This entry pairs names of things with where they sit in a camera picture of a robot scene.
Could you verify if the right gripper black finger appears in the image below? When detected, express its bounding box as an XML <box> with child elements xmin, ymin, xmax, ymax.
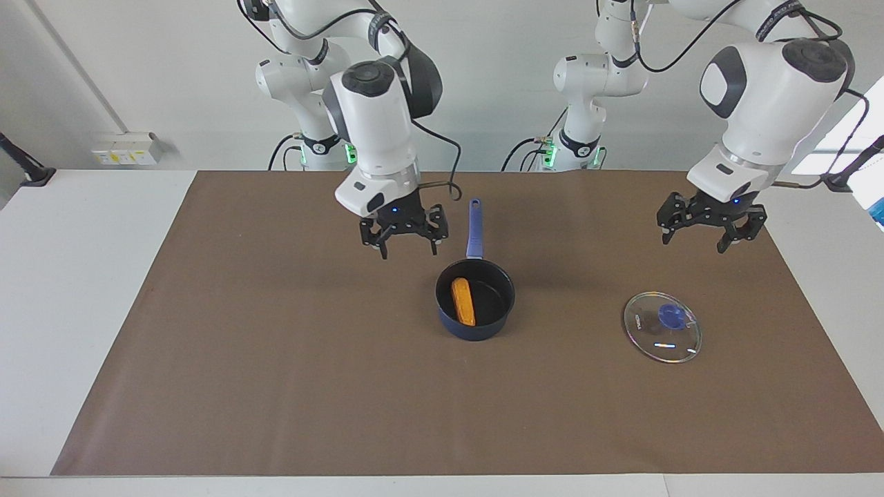
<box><xmin>425</xmin><ymin>204</ymin><xmax>448</xmax><ymax>256</ymax></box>
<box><xmin>359</xmin><ymin>217</ymin><xmax>394</xmax><ymax>260</ymax></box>

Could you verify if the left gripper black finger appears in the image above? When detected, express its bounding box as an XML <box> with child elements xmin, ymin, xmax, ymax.
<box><xmin>717</xmin><ymin>207</ymin><xmax>767</xmax><ymax>254</ymax></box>
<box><xmin>657</xmin><ymin>192</ymin><xmax>700</xmax><ymax>246</ymax></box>

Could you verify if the yellow corn cob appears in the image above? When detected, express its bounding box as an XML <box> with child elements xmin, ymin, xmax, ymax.
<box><xmin>451</xmin><ymin>277</ymin><xmax>477</xmax><ymax>327</ymax></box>

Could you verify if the glass lid with blue knob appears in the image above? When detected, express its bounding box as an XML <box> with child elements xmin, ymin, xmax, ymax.
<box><xmin>624</xmin><ymin>291</ymin><xmax>702</xmax><ymax>364</ymax></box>

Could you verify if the dark blue saucepan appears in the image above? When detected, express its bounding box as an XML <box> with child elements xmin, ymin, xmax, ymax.
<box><xmin>434</xmin><ymin>199</ymin><xmax>517</xmax><ymax>342</ymax></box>

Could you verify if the black clamp stand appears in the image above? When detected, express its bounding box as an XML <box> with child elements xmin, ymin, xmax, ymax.
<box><xmin>0</xmin><ymin>133</ymin><xmax>57</xmax><ymax>188</ymax></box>
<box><xmin>820</xmin><ymin>135</ymin><xmax>884</xmax><ymax>193</ymax></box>

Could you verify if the brown table mat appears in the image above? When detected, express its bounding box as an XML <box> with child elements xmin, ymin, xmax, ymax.
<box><xmin>50</xmin><ymin>170</ymin><xmax>884</xmax><ymax>477</ymax></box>

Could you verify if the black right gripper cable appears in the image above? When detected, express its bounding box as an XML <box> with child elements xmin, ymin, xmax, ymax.
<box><xmin>238</xmin><ymin>0</ymin><xmax>462</xmax><ymax>202</ymax></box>

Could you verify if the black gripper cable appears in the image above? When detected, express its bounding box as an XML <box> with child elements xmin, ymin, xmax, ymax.
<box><xmin>625</xmin><ymin>0</ymin><xmax>869</xmax><ymax>188</ymax></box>
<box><xmin>238</xmin><ymin>0</ymin><xmax>462</xmax><ymax>202</ymax></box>

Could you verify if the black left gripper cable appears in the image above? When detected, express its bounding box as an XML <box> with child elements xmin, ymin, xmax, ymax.
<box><xmin>625</xmin><ymin>0</ymin><xmax>869</xmax><ymax>188</ymax></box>

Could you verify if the black arm base cable bundle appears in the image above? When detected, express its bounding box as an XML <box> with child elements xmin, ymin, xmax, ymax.
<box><xmin>502</xmin><ymin>109</ymin><xmax>568</xmax><ymax>172</ymax></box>

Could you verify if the white wall socket box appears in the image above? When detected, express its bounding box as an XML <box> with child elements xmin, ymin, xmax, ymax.
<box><xmin>92</xmin><ymin>133</ymin><xmax>163</xmax><ymax>166</ymax></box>

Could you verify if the white wall cable duct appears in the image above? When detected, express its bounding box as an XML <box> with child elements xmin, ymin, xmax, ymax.
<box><xmin>28</xmin><ymin>0</ymin><xmax>128</xmax><ymax>133</ymax></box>

